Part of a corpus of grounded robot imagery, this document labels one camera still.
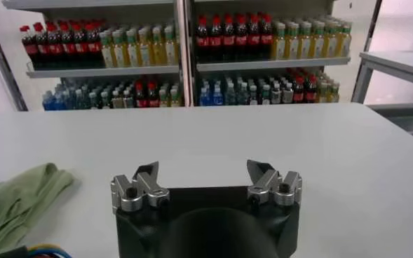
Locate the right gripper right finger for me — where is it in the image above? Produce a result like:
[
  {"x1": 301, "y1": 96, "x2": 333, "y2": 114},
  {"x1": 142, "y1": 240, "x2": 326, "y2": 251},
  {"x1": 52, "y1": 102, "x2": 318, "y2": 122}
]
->
[{"x1": 246, "y1": 159, "x2": 304, "y2": 208}]

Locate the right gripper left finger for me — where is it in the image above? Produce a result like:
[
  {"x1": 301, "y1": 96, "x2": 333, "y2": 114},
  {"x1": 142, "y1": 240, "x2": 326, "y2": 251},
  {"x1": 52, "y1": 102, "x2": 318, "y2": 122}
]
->
[{"x1": 110, "y1": 161, "x2": 171, "y2": 213}]

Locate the light green t-shirt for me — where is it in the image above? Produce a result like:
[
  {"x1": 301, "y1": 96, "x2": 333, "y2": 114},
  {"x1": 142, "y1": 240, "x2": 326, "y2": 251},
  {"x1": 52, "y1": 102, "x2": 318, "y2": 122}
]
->
[{"x1": 0, "y1": 162, "x2": 76, "y2": 258}]

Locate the small red cola bottle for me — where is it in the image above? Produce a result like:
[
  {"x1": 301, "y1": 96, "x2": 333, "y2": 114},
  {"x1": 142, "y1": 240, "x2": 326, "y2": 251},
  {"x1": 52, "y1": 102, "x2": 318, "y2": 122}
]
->
[
  {"x1": 292, "y1": 76, "x2": 306, "y2": 104},
  {"x1": 134, "y1": 82, "x2": 147, "y2": 109},
  {"x1": 304, "y1": 75, "x2": 318, "y2": 104},
  {"x1": 146, "y1": 81, "x2": 159, "y2": 108}
]

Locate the small dark white-cap bottle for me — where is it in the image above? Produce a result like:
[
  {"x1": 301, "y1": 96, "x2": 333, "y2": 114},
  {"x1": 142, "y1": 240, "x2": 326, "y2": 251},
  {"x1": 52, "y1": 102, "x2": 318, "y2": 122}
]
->
[
  {"x1": 259, "y1": 83, "x2": 271, "y2": 105},
  {"x1": 122, "y1": 89, "x2": 135, "y2": 109},
  {"x1": 110, "y1": 90, "x2": 123, "y2": 109},
  {"x1": 280, "y1": 82, "x2": 294, "y2": 104},
  {"x1": 88, "y1": 91, "x2": 100, "y2": 110},
  {"x1": 247, "y1": 84, "x2": 260, "y2": 106},
  {"x1": 98, "y1": 90, "x2": 111, "y2": 109},
  {"x1": 270, "y1": 83, "x2": 282, "y2": 105}
]

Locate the small clear green bottle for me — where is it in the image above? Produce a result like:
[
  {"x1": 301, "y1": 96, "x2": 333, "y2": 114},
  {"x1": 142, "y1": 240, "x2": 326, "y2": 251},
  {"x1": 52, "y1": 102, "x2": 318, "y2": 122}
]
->
[
  {"x1": 67, "y1": 87, "x2": 81, "y2": 110},
  {"x1": 223, "y1": 82, "x2": 236, "y2": 106},
  {"x1": 79, "y1": 87, "x2": 90, "y2": 110},
  {"x1": 235, "y1": 82, "x2": 248, "y2": 106}
]

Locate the small blue water bottle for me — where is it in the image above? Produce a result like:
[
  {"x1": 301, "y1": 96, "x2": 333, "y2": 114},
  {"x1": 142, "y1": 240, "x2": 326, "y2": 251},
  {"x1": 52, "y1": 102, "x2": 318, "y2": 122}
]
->
[
  {"x1": 42, "y1": 90, "x2": 55, "y2": 111},
  {"x1": 199, "y1": 86, "x2": 212, "y2": 107},
  {"x1": 54, "y1": 87, "x2": 68, "y2": 111},
  {"x1": 211, "y1": 86, "x2": 224, "y2": 107}
]

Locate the beverage display shelf unit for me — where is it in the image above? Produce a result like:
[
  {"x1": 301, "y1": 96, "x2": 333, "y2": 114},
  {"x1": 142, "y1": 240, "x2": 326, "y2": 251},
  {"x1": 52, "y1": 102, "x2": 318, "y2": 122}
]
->
[
  {"x1": 1, "y1": 0, "x2": 193, "y2": 111},
  {"x1": 184, "y1": 0, "x2": 353, "y2": 108}
]

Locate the red cap cola bottle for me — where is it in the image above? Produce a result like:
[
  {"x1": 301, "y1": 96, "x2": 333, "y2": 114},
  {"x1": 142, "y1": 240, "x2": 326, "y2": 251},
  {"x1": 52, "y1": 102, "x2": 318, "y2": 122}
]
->
[
  {"x1": 234, "y1": 13, "x2": 248, "y2": 62},
  {"x1": 208, "y1": 14, "x2": 223, "y2": 63},
  {"x1": 61, "y1": 22, "x2": 75, "y2": 69},
  {"x1": 34, "y1": 22, "x2": 49, "y2": 69},
  {"x1": 259, "y1": 13, "x2": 273, "y2": 62},
  {"x1": 20, "y1": 24, "x2": 36, "y2": 69},
  {"x1": 48, "y1": 22, "x2": 62, "y2": 69},
  {"x1": 195, "y1": 14, "x2": 210, "y2": 63},
  {"x1": 222, "y1": 13, "x2": 236, "y2": 63},
  {"x1": 74, "y1": 22, "x2": 88, "y2": 69},
  {"x1": 86, "y1": 22, "x2": 102, "y2": 69},
  {"x1": 247, "y1": 13, "x2": 261, "y2": 62}
]

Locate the multicolour wire bundle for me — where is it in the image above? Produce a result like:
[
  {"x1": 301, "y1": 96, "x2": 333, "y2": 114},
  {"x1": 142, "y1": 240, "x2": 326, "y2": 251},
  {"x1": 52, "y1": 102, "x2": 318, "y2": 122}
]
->
[{"x1": 27, "y1": 243, "x2": 72, "y2": 258}]

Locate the white metal frame table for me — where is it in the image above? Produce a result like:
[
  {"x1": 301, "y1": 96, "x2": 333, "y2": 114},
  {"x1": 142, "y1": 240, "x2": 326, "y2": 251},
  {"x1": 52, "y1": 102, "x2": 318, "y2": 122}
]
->
[{"x1": 351, "y1": 50, "x2": 413, "y2": 145}]

